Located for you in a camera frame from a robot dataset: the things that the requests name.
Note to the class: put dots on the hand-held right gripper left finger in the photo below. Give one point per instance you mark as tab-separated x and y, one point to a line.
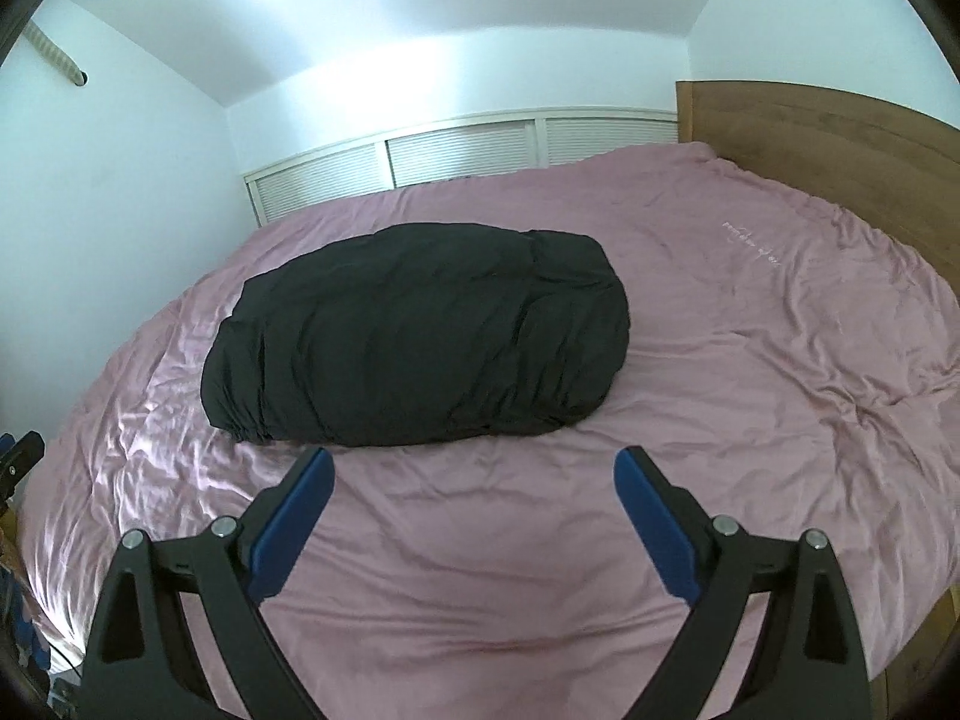
292	529

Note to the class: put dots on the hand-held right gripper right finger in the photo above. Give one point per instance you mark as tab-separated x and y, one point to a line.
660	529

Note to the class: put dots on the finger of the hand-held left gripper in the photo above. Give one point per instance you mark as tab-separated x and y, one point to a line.
19	461

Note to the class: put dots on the black puffer jacket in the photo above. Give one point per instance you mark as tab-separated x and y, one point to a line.
420	337

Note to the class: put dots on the pink duvet cover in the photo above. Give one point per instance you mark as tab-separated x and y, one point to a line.
675	390

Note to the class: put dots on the white louvered cabinet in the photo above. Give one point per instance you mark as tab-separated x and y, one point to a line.
450	154

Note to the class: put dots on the striped tube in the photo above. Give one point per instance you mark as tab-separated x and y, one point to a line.
60	56

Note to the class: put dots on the wooden headboard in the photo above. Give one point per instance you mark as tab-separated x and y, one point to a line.
825	150

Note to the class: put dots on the wooden bed frame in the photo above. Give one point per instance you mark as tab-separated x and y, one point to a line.
930	652

